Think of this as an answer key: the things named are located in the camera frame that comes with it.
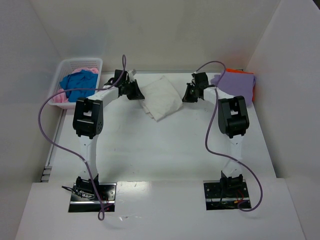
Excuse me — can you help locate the white t shirt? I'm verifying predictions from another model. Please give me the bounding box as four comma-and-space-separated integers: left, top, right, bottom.
140, 75, 183, 122

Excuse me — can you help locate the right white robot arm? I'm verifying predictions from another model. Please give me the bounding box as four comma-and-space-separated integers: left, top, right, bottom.
182, 72, 250, 192

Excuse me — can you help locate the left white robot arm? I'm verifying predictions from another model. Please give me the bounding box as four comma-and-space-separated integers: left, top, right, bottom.
72, 69, 145, 198

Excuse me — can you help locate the folded orange t shirt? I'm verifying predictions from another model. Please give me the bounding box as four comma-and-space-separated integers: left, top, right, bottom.
224, 67, 257, 102

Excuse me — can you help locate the blue t shirt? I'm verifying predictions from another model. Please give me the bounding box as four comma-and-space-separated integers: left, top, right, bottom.
59, 70, 98, 103

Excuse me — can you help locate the folded purple t shirt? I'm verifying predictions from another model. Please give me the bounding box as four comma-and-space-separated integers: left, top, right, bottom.
210, 69, 258, 107

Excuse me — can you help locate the white plastic basket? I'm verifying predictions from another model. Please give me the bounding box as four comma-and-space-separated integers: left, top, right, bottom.
48, 57, 103, 109

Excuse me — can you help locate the pink t shirt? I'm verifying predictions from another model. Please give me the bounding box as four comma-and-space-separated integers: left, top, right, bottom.
53, 67, 99, 103

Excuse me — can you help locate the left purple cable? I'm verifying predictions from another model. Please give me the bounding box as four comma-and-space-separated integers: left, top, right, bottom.
37, 54, 127, 221

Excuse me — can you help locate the purple cable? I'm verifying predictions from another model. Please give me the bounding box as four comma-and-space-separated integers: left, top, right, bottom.
196, 61, 264, 212
37, 54, 127, 221

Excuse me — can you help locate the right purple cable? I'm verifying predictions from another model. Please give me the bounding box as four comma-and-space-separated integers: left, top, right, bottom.
196, 61, 264, 212

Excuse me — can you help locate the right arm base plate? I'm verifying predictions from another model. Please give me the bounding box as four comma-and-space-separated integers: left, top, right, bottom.
203, 180, 252, 211

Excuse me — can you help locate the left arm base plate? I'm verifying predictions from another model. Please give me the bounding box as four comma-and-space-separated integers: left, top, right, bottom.
68, 183, 117, 213

